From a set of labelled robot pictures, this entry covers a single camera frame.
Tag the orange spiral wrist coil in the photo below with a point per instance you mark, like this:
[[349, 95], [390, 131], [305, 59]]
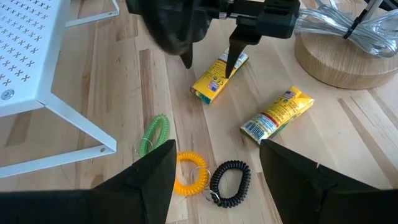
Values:
[[191, 190]]

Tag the green spiral wrist coil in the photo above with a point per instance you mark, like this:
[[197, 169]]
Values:
[[164, 130]]

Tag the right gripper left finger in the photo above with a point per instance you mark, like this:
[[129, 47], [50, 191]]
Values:
[[93, 208]]

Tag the black spiral wrist coil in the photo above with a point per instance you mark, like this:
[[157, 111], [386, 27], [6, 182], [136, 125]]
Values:
[[244, 183]]

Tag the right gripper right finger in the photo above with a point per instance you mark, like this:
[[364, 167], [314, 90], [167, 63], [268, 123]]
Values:
[[326, 202]]

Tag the yellow crayon box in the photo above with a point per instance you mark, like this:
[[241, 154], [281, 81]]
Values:
[[211, 84], [280, 115]]

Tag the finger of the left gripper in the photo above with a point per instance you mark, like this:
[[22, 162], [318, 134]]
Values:
[[237, 43], [188, 59]]

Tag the white perforated metal shelf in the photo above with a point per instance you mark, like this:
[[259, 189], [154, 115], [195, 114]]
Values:
[[28, 46]]

